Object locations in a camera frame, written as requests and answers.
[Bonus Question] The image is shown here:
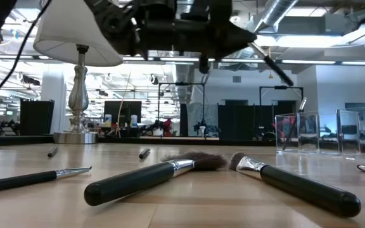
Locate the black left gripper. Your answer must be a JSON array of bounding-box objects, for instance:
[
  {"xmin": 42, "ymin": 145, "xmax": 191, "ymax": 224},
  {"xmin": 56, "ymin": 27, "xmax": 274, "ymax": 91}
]
[{"xmin": 134, "ymin": 0, "xmax": 258, "ymax": 75}]

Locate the white lamp shade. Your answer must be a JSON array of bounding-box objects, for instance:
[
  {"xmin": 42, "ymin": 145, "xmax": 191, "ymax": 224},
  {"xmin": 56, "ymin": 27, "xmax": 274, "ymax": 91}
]
[{"xmin": 32, "ymin": 0, "xmax": 124, "ymax": 67}]

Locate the round-head black makeup brush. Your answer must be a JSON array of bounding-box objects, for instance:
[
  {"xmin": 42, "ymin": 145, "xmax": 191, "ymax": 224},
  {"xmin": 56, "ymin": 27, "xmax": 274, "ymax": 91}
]
[{"xmin": 248, "ymin": 41, "xmax": 295, "ymax": 87}]

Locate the fan-shaped black makeup brush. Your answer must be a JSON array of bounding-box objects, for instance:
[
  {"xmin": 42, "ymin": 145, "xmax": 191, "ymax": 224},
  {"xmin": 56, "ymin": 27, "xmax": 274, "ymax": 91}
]
[{"xmin": 83, "ymin": 151, "xmax": 228, "ymax": 207}]

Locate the black monitor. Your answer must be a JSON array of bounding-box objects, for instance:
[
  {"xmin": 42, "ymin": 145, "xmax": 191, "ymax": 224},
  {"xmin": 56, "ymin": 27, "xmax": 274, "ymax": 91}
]
[{"xmin": 103, "ymin": 100, "xmax": 143, "ymax": 129}]

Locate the red machine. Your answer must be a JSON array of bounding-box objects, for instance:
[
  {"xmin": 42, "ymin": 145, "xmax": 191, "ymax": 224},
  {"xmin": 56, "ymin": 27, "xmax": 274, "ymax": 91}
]
[{"xmin": 162, "ymin": 117, "xmax": 174, "ymax": 136}]

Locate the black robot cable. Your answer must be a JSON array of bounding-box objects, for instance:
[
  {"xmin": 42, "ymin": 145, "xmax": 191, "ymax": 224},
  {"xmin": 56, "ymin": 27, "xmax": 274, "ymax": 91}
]
[{"xmin": 0, "ymin": 0, "xmax": 53, "ymax": 124}]

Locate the silver lamp base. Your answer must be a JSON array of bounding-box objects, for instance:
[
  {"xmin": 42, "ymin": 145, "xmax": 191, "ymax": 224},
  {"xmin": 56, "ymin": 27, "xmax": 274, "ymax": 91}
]
[{"xmin": 53, "ymin": 44, "xmax": 99, "ymax": 145}]

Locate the silver ventilation duct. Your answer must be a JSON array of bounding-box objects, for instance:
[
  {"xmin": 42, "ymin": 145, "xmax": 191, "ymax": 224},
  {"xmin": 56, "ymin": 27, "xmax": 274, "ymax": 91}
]
[{"xmin": 252, "ymin": 0, "xmax": 299, "ymax": 34}]

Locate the black partition panel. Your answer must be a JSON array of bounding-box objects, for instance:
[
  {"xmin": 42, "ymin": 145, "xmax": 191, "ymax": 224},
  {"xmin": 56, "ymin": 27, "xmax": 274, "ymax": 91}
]
[{"xmin": 20, "ymin": 99, "xmax": 56, "ymax": 136}]

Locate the wide black partition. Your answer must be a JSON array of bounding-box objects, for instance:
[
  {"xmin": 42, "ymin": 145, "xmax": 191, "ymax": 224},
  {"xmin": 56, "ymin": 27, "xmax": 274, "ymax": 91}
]
[{"xmin": 217, "ymin": 100, "xmax": 297, "ymax": 141}]

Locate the flat-head black makeup brush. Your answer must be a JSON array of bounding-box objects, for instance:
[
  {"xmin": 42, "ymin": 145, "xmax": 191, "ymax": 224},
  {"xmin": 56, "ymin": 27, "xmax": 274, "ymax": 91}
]
[{"xmin": 228, "ymin": 151, "xmax": 362, "ymax": 219}]

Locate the black frame stand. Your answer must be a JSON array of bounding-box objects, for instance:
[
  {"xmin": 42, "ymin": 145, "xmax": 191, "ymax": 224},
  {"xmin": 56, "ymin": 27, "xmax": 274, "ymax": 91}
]
[
  {"xmin": 258, "ymin": 85, "xmax": 304, "ymax": 140},
  {"xmin": 157, "ymin": 82, "xmax": 206, "ymax": 136}
]

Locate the grey patterned partition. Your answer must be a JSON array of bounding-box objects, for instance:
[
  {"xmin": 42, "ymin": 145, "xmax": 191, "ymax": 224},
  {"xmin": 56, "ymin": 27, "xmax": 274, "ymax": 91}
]
[{"xmin": 187, "ymin": 103, "xmax": 219, "ymax": 137}]

